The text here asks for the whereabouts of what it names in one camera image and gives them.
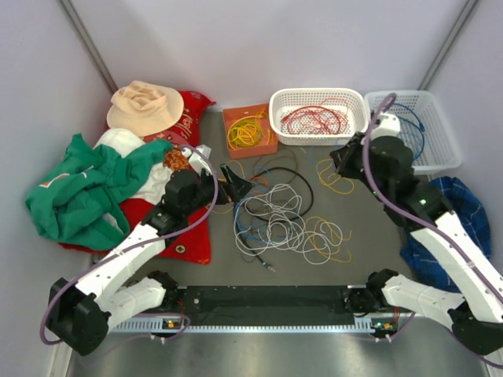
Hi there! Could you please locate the light blue thin cable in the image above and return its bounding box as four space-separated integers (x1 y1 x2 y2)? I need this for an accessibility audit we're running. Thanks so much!
233 145 339 247

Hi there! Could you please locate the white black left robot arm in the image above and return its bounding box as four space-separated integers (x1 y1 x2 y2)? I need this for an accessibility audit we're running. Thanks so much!
42 165 253 356

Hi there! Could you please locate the red patterned cloth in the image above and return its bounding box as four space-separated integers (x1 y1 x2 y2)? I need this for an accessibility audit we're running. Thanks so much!
58 90 217 267

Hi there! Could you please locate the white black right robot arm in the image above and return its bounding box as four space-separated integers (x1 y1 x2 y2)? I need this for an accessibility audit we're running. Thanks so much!
330 132 502 356

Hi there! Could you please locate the white garment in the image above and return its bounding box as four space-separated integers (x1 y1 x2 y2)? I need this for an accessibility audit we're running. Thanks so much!
94 129 173 204

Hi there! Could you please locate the orange cardboard box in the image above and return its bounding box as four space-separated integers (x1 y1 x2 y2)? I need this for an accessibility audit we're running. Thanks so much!
222 103 278 159

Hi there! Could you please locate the yellow cable coil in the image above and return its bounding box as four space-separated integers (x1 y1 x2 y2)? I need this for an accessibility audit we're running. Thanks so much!
228 109 276 150

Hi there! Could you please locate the slotted cable duct rail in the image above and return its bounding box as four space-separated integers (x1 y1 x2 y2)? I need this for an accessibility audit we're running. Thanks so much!
111 317 398 334

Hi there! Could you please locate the white basket with red cable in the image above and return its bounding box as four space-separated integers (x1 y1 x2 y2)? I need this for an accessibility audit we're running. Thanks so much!
269 88 369 146

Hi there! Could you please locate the beige bucket hat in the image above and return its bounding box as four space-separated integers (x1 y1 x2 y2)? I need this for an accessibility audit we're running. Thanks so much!
106 80 185 137

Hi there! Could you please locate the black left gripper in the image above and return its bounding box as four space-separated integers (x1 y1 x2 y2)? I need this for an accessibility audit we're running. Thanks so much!
183 163 255 217

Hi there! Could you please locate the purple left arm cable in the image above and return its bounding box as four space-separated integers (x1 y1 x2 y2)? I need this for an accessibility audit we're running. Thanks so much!
39 144 219 346

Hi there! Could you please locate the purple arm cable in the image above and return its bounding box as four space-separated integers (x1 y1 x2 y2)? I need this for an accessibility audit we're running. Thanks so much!
39 144 219 346
362 93 503 370

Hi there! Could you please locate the blue plaid cloth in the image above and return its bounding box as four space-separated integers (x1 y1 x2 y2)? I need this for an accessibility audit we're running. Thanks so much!
400 176 492 293

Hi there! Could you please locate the green garment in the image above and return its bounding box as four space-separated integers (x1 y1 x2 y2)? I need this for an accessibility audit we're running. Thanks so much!
25 134 173 251

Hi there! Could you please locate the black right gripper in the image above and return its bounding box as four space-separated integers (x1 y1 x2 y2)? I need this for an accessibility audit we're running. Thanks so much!
329 132 387 202

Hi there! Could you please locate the black thick cable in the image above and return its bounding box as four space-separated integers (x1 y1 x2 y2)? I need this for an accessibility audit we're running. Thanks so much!
239 167 315 274

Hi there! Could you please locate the white thin cable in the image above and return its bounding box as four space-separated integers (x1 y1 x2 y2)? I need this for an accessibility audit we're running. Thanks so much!
234 182 345 265

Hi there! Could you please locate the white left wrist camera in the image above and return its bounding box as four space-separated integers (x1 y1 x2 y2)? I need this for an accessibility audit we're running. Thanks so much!
180 145 211 175

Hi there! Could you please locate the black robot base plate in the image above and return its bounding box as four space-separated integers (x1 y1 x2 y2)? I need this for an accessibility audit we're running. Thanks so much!
156 285 413 327

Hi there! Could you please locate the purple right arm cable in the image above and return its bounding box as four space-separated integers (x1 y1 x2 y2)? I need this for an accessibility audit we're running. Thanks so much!
362 93 503 370

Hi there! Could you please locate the orange red cable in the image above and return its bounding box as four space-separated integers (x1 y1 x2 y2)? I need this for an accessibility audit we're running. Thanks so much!
281 104 343 135

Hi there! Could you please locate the white empty perforated basket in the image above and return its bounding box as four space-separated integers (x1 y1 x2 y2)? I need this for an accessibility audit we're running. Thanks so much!
388 90 462 175

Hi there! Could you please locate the blue network cable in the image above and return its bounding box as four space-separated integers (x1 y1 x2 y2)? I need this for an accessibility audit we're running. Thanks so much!
404 117 425 162
392 102 428 134

